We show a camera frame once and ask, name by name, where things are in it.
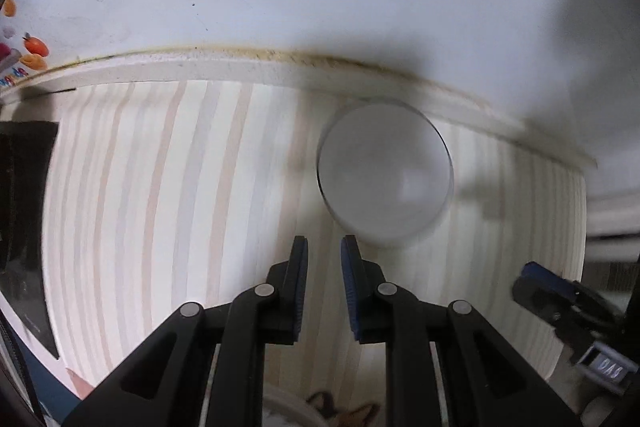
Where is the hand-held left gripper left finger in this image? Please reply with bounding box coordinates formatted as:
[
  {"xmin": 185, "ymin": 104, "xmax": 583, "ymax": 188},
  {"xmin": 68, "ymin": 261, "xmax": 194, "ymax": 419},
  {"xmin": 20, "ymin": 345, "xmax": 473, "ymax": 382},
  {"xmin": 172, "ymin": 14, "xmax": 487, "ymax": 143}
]
[{"xmin": 62, "ymin": 235, "xmax": 309, "ymax": 427}]

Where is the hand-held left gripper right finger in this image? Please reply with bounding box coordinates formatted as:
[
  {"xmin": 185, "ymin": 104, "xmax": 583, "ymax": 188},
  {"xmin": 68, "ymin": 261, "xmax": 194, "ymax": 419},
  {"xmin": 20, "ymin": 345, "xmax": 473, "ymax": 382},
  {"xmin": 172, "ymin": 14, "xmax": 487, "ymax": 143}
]
[{"xmin": 340, "ymin": 234, "xmax": 582, "ymax": 427}]

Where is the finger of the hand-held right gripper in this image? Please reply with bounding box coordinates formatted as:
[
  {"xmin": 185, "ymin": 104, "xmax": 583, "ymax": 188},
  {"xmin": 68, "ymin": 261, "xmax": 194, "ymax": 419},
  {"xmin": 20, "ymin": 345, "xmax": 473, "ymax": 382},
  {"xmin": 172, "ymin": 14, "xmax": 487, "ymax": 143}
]
[{"xmin": 511, "ymin": 261, "xmax": 623, "ymax": 359}]

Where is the large white floral plate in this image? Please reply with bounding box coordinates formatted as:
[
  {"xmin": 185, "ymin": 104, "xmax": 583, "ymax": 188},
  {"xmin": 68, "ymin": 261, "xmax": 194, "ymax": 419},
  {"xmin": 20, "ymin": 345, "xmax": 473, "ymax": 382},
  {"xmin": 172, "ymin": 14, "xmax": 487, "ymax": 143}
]
[{"xmin": 261, "ymin": 386, "xmax": 322, "ymax": 427}]

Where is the striped cat print tablecloth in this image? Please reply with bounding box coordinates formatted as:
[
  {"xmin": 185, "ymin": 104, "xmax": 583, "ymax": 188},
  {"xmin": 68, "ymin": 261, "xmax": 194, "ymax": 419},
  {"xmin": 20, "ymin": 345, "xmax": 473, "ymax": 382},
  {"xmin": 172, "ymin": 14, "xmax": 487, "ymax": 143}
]
[{"xmin": 42, "ymin": 79, "xmax": 589, "ymax": 427}]

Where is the black induction cooktop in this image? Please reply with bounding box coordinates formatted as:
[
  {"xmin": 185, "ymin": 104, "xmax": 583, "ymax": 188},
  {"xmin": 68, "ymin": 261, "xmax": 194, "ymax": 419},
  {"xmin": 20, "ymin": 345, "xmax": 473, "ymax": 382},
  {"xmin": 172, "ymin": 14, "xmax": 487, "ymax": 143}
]
[{"xmin": 0, "ymin": 121, "xmax": 60, "ymax": 359}]

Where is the text banner wall sticker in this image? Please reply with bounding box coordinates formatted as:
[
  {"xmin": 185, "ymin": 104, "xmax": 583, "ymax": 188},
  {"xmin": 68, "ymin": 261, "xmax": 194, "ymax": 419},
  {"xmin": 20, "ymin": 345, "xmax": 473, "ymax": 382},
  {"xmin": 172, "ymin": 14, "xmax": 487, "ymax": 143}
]
[{"xmin": 0, "ymin": 67, "xmax": 29, "ymax": 88}]

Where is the persimmon wall sticker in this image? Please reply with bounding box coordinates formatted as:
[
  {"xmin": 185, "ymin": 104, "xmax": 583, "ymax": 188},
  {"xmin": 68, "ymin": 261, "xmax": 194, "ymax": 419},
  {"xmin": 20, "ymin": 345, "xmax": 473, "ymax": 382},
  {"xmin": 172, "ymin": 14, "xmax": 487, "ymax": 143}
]
[{"xmin": 22, "ymin": 34, "xmax": 51, "ymax": 56}]

